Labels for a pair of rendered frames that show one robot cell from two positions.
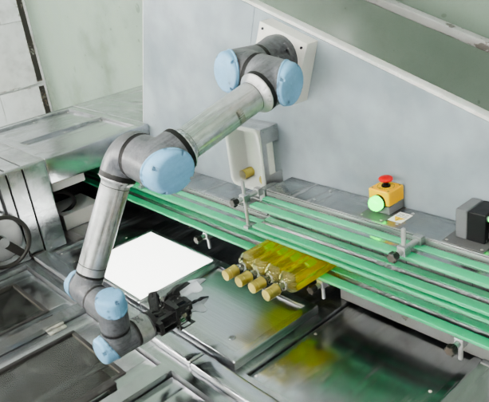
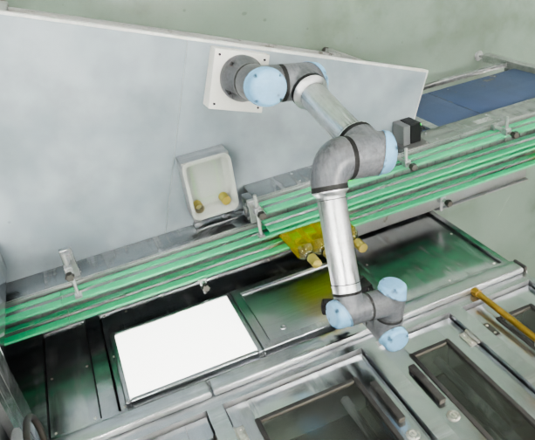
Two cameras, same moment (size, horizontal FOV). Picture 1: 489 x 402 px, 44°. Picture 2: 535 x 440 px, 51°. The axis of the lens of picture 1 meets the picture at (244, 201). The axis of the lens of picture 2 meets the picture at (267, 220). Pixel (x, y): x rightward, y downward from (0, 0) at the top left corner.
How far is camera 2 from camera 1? 194 cm
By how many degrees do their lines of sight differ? 61
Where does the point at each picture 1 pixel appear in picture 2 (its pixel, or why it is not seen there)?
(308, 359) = (395, 272)
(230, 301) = (305, 293)
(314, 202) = (305, 181)
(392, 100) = (333, 79)
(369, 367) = (417, 250)
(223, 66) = (269, 82)
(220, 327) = not seen: hidden behind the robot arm
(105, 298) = (397, 285)
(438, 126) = (366, 84)
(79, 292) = (365, 307)
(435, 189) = not seen: hidden behind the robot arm
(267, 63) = (305, 66)
